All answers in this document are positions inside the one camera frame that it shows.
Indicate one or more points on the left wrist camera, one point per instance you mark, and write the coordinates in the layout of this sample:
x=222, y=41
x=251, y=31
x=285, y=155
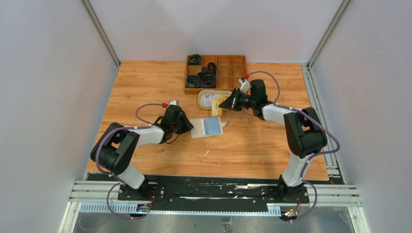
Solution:
x=174, y=102

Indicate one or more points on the rolled black belt top left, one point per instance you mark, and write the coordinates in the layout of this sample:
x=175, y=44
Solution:
x=194, y=60

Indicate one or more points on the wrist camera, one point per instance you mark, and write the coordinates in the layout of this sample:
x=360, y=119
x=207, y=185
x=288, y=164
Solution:
x=174, y=102
x=244, y=85

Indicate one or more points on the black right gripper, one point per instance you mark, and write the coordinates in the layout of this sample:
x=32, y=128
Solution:
x=232, y=103

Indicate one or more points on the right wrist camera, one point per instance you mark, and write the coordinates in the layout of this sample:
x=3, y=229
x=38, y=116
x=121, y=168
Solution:
x=244, y=85

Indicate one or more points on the white card in tray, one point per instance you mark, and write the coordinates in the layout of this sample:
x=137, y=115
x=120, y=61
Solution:
x=207, y=100

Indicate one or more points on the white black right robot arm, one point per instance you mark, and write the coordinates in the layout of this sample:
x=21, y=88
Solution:
x=304, y=134

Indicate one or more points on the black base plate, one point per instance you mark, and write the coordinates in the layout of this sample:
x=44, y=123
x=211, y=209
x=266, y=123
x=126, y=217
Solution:
x=217, y=195

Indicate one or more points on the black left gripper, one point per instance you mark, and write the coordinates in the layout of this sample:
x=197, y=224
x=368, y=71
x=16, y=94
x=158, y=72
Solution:
x=187, y=126

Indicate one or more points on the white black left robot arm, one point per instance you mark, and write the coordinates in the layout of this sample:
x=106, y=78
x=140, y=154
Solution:
x=113, y=152

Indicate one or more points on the wooden compartment box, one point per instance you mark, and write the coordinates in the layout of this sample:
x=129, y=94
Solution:
x=230, y=67

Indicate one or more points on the beige oval tray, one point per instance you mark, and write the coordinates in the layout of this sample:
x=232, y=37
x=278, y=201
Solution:
x=220, y=93

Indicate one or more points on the rolled black belt middle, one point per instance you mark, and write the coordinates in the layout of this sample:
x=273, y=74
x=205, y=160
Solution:
x=211, y=68

